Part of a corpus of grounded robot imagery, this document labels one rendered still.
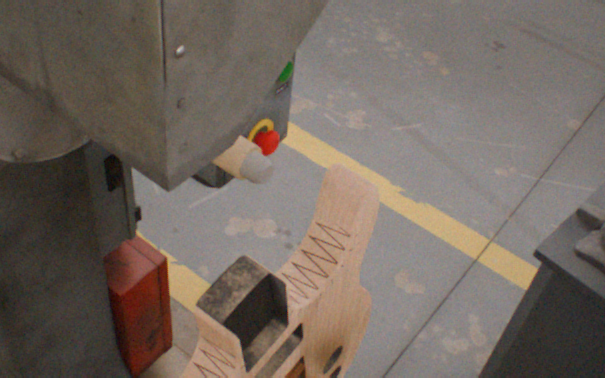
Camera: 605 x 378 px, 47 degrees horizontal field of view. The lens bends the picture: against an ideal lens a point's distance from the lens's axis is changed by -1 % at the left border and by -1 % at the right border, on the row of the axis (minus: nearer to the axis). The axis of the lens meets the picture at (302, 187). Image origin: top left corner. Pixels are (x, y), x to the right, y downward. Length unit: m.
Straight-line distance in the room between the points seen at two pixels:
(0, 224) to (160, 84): 0.70
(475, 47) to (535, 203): 0.89
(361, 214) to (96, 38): 0.33
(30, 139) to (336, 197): 0.30
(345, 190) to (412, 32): 2.53
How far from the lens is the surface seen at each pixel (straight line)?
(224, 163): 0.59
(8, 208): 1.00
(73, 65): 0.39
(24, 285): 1.12
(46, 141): 0.74
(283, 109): 1.04
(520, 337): 1.55
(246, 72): 0.38
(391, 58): 2.94
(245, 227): 2.19
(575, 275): 1.36
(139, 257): 1.33
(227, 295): 0.55
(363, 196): 0.61
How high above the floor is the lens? 1.66
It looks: 46 degrees down
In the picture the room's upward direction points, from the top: 8 degrees clockwise
